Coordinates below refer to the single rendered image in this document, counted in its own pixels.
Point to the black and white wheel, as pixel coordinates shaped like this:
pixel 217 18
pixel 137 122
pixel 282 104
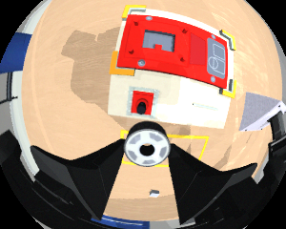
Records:
pixel 147 132

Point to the yellow rectangular outline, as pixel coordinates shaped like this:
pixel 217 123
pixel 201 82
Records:
pixel 182 136

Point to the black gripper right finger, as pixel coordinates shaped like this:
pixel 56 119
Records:
pixel 197 185

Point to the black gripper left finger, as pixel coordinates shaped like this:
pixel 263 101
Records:
pixel 90 177

